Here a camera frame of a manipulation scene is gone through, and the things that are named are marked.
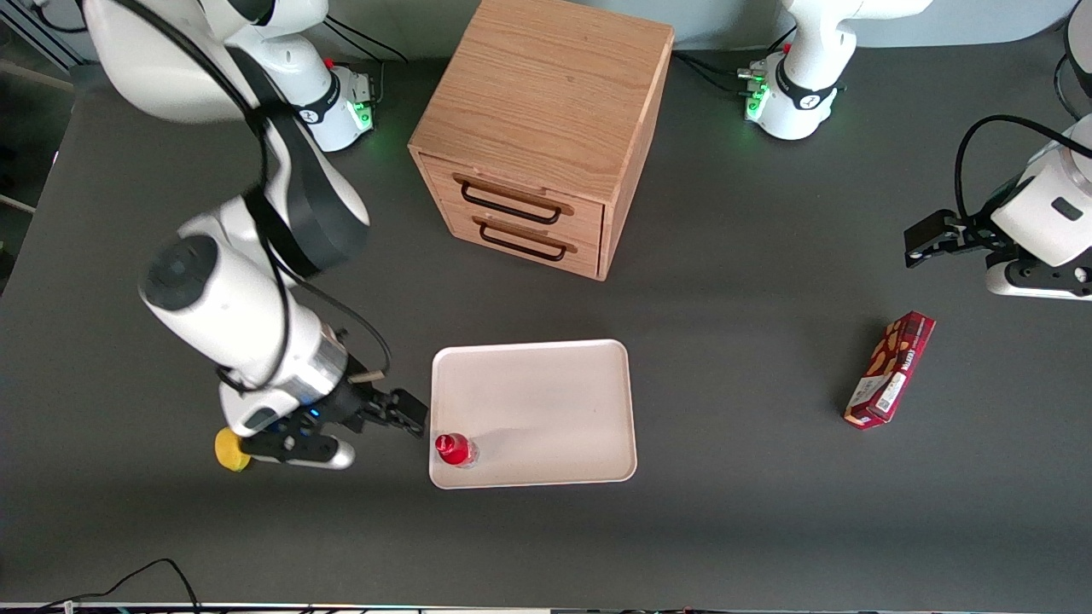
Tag wooden drawer with black handle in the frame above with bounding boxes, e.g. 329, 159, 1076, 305
418, 153, 607, 246
439, 200, 603, 280

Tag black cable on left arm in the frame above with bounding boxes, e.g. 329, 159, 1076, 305
953, 114, 1092, 224

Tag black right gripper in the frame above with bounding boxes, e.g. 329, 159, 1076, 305
328, 382, 428, 440

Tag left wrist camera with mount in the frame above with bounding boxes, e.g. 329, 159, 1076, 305
985, 250, 1092, 301

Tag yellow lemon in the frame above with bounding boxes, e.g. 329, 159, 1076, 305
213, 427, 253, 472

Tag black cable at table edge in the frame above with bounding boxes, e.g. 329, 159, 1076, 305
34, 559, 201, 614

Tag black cables at right arm base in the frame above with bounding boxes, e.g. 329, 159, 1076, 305
327, 13, 410, 103

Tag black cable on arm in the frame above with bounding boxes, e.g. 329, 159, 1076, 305
119, 0, 393, 393
953, 114, 1092, 224

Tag black cables at left arm base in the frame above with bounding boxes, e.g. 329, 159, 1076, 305
672, 26, 796, 96

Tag red tartan cookie box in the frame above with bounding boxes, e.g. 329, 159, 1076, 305
843, 310, 937, 431

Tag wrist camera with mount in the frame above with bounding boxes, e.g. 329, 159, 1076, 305
237, 409, 356, 471
985, 250, 1092, 301

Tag black cables at arm base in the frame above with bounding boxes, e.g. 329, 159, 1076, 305
327, 13, 410, 103
672, 26, 796, 96

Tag red coke bottle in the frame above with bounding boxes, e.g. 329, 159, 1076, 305
434, 432, 479, 469

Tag beige plastic tray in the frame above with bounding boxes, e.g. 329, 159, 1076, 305
428, 339, 639, 491

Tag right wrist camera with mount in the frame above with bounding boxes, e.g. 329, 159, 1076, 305
237, 409, 356, 471

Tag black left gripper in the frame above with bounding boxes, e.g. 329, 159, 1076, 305
904, 209, 1018, 269

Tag wooden drawer cabinet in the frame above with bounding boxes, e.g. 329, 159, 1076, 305
408, 0, 676, 282

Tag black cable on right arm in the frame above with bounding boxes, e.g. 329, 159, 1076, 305
119, 0, 393, 393

